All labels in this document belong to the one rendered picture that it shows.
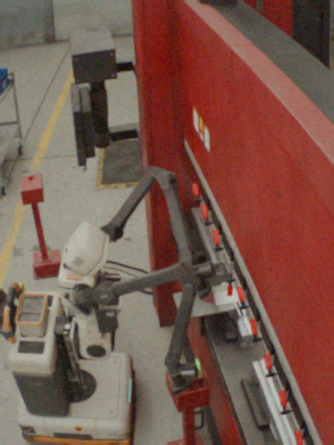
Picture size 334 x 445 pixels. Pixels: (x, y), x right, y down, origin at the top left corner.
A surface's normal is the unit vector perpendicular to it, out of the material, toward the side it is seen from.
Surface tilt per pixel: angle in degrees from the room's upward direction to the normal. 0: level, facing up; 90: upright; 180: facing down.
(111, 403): 0
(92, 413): 0
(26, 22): 90
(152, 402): 0
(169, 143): 90
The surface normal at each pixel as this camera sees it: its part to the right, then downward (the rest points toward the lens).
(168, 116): 0.19, 0.57
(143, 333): -0.04, -0.81
